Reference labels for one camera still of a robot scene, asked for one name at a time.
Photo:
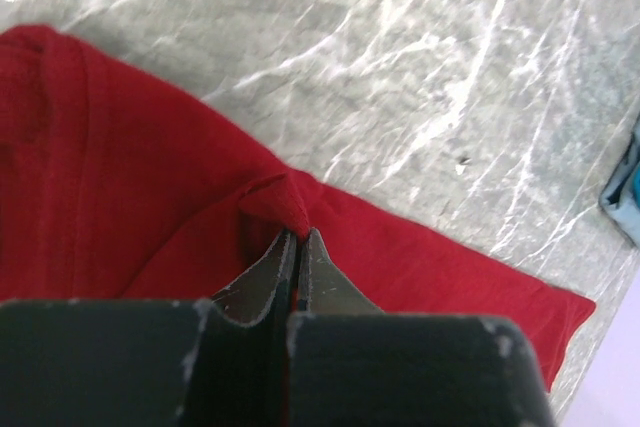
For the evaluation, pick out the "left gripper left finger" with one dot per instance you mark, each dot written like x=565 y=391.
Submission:
x=250 y=297

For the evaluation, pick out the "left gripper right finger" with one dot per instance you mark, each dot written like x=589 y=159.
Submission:
x=323 y=288

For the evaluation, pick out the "red t shirt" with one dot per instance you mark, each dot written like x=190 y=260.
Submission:
x=126 y=204

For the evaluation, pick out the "grey blue folded shirt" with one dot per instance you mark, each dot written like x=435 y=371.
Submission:
x=623 y=213

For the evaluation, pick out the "dark teal folded shirt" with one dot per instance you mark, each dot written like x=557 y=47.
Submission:
x=630 y=180

